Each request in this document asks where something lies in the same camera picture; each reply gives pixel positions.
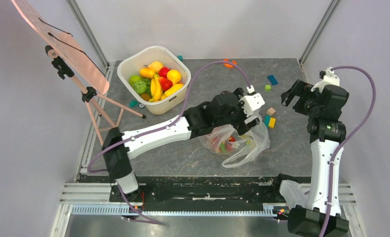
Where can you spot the white plastic basket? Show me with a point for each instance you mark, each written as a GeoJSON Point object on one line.
{"type": "Point", "coordinates": [132, 66]}

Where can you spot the yellow fake banana bunch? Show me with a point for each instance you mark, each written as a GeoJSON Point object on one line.
{"type": "Point", "coordinates": [155, 89]}

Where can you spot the green fake custard apple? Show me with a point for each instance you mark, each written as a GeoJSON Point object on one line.
{"type": "Point", "coordinates": [140, 87]}

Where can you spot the teal toy piece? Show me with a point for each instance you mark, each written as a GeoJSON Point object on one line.
{"type": "Point", "coordinates": [133, 103]}

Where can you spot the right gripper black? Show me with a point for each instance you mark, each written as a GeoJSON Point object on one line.
{"type": "Point", "coordinates": [299, 92]}

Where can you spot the green toy cube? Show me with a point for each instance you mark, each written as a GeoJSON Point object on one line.
{"type": "Point", "coordinates": [268, 87]}

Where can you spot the pink tripod stand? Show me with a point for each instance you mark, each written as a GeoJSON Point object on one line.
{"type": "Point", "coordinates": [88, 94]}

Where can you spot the orange yellow fake mango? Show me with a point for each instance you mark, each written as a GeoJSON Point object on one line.
{"type": "Point", "coordinates": [147, 73]}

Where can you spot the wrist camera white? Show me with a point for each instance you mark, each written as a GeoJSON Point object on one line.
{"type": "Point", "coordinates": [328, 77]}
{"type": "Point", "coordinates": [251, 102]}

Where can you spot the pink perforated board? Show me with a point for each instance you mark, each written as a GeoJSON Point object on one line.
{"type": "Point", "coordinates": [66, 46]}

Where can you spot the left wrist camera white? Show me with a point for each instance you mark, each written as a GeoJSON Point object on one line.
{"type": "Point", "coordinates": [251, 102]}

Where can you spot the clear plastic bag of fruits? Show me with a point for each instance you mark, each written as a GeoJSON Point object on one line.
{"type": "Point", "coordinates": [237, 149]}

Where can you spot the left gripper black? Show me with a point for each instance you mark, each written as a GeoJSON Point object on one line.
{"type": "Point", "coordinates": [241, 126]}

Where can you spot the yellow teal toy block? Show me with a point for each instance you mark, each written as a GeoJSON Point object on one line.
{"type": "Point", "coordinates": [269, 121]}

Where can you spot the yellow fake pear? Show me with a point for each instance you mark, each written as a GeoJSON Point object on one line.
{"type": "Point", "coordinates": [174, 76]}

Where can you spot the wooden toy cube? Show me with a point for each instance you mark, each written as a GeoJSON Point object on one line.
{"type": "Point", "coordinates": [271, 111]}

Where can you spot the orange curved toy block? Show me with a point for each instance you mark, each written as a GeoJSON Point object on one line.
{"type": "Point", "coordinates": [229, 64]}

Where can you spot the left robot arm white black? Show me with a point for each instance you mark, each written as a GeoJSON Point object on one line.
{"type": "Point", "coordinates": [227, 108]}

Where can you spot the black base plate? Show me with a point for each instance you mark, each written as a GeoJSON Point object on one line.
{"type": "Point", "coordinates": [158, 189]}

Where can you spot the red fake apple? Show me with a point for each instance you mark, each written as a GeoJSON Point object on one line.
{"type": "Point", "coordinates": [163, 72]}

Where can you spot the red fake pepper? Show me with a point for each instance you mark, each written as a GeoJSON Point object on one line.
{"type": "Point", "coordinates": [165, 83]}

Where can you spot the blue toy brick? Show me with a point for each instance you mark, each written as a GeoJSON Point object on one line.
{"type": "Point", "coordinates": [272, 80]}

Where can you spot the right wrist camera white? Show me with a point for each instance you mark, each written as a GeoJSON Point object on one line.
{"type": "Point", "coordinates": [328, 77]}

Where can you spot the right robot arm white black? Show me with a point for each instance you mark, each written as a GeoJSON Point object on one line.
{"type": "Point", "coordinates": [318, 213]}

